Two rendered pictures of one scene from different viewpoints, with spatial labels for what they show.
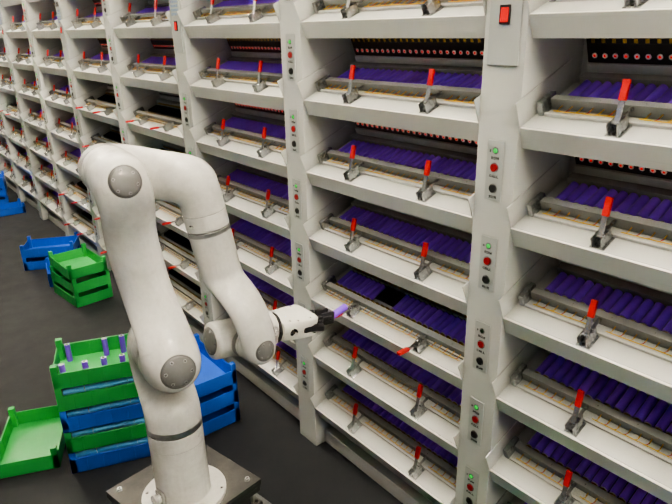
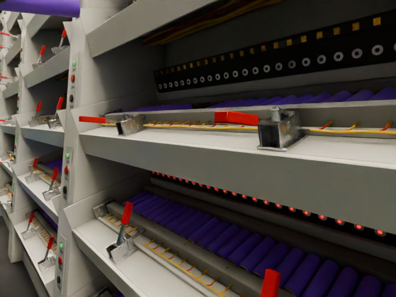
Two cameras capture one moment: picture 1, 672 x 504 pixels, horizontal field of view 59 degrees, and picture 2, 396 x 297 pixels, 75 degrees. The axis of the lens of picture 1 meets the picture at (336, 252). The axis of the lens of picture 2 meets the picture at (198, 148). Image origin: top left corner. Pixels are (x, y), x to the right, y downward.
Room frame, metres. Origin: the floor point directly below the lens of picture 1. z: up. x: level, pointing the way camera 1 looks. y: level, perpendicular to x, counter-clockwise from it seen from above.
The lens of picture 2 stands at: (1.14, -0.12, 0.57)
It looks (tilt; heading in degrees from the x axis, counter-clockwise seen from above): 2 degrees down; 356
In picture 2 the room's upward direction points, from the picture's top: 5 degrees clockwise
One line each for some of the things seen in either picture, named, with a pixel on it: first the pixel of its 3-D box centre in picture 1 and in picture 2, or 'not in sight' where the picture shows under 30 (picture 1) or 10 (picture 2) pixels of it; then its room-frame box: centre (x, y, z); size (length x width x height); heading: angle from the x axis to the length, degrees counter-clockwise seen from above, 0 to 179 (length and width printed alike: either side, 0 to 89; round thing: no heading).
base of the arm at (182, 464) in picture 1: (179, 459); not in sight; (1.10, 0.36, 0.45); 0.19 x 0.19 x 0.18
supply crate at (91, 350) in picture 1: (104, 355); not in sight; (1.72, 0.77, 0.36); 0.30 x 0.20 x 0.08; 109
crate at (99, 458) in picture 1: (118, 435); not in sight; (1.72, 0.77, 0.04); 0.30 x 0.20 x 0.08; 109
